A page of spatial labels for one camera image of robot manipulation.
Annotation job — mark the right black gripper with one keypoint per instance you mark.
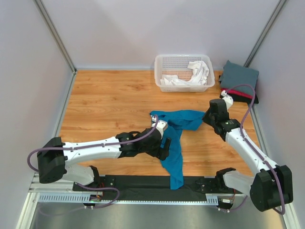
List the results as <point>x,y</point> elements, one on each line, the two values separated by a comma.
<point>204,117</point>

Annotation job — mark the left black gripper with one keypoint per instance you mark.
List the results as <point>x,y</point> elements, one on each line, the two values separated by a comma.
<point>161,153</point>

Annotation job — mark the blue t shirt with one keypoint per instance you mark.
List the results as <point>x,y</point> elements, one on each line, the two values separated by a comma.
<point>177,121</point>

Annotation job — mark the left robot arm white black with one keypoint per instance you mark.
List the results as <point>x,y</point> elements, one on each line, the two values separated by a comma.
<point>58,160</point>

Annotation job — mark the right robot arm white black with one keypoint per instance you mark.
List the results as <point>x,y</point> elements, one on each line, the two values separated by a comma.
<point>271,184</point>

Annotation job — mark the black folded t shirt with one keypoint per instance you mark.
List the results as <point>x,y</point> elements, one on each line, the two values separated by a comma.
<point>247,100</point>

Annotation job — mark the pink folded t shirt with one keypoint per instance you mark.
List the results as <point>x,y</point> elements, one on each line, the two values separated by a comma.
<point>236,92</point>

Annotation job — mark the grey folded t shirt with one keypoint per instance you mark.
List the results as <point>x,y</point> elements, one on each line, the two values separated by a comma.
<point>235,74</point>

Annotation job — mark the white t shirt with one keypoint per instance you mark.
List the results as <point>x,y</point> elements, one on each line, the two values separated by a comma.
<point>196,75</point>

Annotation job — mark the white plastic basket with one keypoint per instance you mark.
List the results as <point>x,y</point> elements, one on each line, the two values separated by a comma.
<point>180,62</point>

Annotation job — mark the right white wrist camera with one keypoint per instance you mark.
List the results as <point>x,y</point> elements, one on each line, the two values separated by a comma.
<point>227,98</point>

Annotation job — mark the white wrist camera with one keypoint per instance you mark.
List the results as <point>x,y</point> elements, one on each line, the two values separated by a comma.
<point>227,98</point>
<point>160,125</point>

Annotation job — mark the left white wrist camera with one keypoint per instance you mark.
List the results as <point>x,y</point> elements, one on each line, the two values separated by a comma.
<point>160,125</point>

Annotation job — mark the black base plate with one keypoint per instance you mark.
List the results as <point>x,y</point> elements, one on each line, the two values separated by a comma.
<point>157,188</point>

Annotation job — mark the right aluminium frame post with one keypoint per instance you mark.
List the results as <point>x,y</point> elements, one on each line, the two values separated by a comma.
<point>264,33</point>

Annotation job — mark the aluminium frame post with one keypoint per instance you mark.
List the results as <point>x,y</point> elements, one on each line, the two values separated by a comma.
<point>51,27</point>
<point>264,33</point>

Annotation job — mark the left aluminium frame post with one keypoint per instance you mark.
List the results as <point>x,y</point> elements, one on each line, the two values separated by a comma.
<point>51,27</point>

